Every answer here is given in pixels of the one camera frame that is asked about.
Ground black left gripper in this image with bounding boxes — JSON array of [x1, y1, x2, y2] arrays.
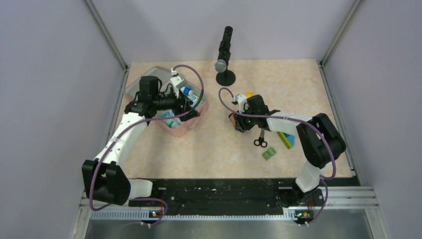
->
[[153, 86, 200, 121]]

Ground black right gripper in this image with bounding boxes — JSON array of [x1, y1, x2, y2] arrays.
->
[[233, 105, 258, 133]]

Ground brown bottle orange cap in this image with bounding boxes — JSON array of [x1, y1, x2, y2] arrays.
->
[[228, 113, 242, 132]]

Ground pink medicine kit case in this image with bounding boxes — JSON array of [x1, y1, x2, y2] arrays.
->
[[124, 66, 209, 137]]

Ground blue white dropper bottle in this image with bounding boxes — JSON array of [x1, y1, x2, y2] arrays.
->
[[180, 87, 194, 96]]

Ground white bottle green label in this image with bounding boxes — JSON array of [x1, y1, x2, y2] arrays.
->
[[163, 119, 182, 128]]

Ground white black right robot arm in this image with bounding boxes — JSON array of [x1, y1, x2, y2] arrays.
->
[[229, 94, 346, 205]]

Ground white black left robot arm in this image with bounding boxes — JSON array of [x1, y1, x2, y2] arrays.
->
[[82, 74, 200, 211]]

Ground small green box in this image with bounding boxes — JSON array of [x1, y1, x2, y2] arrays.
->
[[261, 147, 277, 161]]

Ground black microphone on stand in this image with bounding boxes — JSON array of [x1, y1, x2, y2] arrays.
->
[[214, 26, 236, 86]]

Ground colourful toy block stack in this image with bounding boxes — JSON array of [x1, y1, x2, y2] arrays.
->
[[277, 132, 295, 149]]

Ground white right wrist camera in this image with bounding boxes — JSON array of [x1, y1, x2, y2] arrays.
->
[[231, 94, 248, 114]]

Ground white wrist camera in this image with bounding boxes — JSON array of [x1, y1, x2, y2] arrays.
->
[[170, 68, 184, 99], [231, 94, 248, 114]]

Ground black handled scissors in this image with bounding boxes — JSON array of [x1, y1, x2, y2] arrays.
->
[[254, 129, 268, 148]]

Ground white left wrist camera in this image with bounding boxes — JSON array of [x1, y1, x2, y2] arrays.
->
[[170, 68, 184, 99]]

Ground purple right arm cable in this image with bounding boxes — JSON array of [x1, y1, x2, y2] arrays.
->
[[218, 87, 337, 227]]

